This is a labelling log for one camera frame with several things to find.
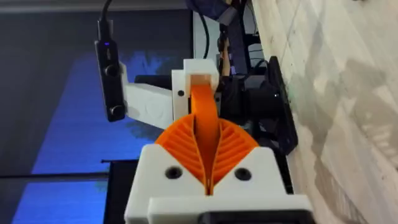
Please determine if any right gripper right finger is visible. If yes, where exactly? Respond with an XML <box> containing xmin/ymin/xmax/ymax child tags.
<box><xmin>209</xmin><ymin>119</ymin><xmax>295</xmax><ymax>197</ymax></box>

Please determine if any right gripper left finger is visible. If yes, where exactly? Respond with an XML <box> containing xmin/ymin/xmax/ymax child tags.
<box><xmin>124</xmin><ymin>113</ymin><xmax>210</xmax><ymax>224</ymax></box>

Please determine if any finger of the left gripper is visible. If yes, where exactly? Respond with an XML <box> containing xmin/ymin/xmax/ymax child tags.
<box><xmin>172</xmin><ymin>58</ymin><xmax>220</xmax><ymax>123</ymax></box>

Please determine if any black cable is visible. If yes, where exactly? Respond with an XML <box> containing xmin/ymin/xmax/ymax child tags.
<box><xmin>98</xmin><ymin>0</ymin><xmax>114</xmax><ymax>22</ymax></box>
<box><xmin>198</xmin><ymin>12</ymin><xmax>211</xmax><ymax>60</ymax></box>

